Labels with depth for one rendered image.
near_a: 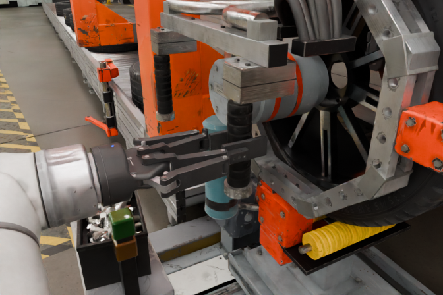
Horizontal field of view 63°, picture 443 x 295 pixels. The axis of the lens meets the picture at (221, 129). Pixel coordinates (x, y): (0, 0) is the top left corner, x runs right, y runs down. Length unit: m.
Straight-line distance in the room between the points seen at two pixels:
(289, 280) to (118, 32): 2.38
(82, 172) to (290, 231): 0.57
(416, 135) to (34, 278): 0.48
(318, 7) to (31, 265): 0.44
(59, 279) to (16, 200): 1.19
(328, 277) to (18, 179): 0.88
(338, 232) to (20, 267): 0.66
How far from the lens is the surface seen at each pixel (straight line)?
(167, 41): 0.78
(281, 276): 1.18
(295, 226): 0.88
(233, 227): 1.23
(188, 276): 1.37
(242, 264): 1.31
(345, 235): 0.88
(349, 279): 1.20
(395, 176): 0.63
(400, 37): 0.56
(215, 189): 0.90
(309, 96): 0.72
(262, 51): 0.47
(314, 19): 0.52
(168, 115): 0.82
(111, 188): 0.44
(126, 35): 3.08
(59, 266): 1.64
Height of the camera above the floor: 1.06
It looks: 24 degrees down
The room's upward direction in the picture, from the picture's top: straight up
